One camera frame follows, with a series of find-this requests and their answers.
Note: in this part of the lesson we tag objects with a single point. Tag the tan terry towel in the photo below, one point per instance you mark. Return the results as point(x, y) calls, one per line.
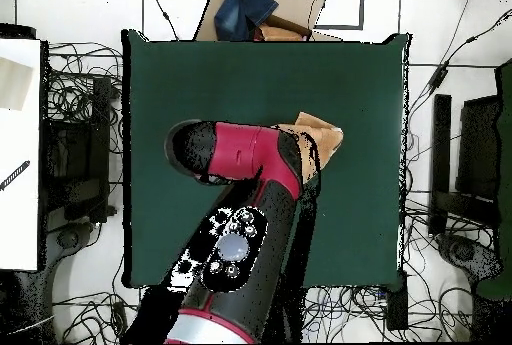
point(328, 141)

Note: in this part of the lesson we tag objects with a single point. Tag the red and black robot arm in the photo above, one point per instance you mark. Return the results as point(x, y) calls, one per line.
point(244, 153)

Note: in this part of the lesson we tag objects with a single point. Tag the dark green table cloth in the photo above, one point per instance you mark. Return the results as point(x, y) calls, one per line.
point(180, 81)

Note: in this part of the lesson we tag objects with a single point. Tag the dark brown garment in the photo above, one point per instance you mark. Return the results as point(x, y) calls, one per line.
point(288, 24)

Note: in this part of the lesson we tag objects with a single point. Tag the blue jeans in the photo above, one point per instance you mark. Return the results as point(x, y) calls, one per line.
point(240, 9)

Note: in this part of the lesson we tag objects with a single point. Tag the black equipment rack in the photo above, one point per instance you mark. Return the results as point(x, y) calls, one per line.
point(80, 161)

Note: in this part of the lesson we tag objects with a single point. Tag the black rectangular box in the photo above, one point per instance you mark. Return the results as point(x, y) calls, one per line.
point(396, 305)

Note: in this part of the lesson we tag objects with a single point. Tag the black power strip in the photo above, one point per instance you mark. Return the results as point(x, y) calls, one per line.
point(119, 317)

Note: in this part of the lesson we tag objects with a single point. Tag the black striped pen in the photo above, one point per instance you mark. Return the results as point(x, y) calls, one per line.
point(16, 174)

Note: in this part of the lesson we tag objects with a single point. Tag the white desk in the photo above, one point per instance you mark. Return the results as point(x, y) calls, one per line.
point(20, 221)

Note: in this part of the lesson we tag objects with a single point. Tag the dark green fabric furniture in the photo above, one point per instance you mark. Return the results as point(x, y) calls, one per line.
point(504, 161)

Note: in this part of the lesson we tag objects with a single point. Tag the beige paper sheet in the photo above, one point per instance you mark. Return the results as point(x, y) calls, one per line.
point(14, 85)

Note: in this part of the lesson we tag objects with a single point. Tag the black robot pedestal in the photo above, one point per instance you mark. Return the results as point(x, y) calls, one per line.
point(295, 321)

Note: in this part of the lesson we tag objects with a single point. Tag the black metal frame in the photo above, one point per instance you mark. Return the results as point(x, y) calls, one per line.
point(440, 141)

